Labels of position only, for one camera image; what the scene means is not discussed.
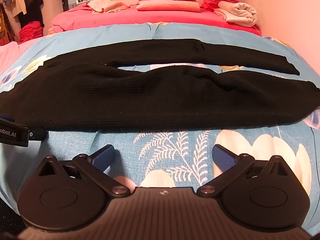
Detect black knit pants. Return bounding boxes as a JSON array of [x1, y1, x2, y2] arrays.
[[0, 38, 320, 132]]

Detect pink bedsheet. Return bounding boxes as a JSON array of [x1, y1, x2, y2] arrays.
[[47, 3, 262, 37]]

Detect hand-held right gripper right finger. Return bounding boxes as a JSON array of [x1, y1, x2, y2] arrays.
[[196, 144, 291, 198]]

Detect cream towel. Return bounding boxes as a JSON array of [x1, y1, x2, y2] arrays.
[[87, 0, 131, 14]]

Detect white folded blanket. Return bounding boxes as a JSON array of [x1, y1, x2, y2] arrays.
[[213, 2, 258, 27]]

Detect blue floral blanket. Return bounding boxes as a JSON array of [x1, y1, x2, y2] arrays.
[[0, 21, 320, 236]]

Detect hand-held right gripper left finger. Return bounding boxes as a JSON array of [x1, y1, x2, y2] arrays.
[[37, 144, 131, 198]]

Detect stack of red folded clothes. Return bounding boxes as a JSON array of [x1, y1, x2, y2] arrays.
[[18, 21, 45, 43]]

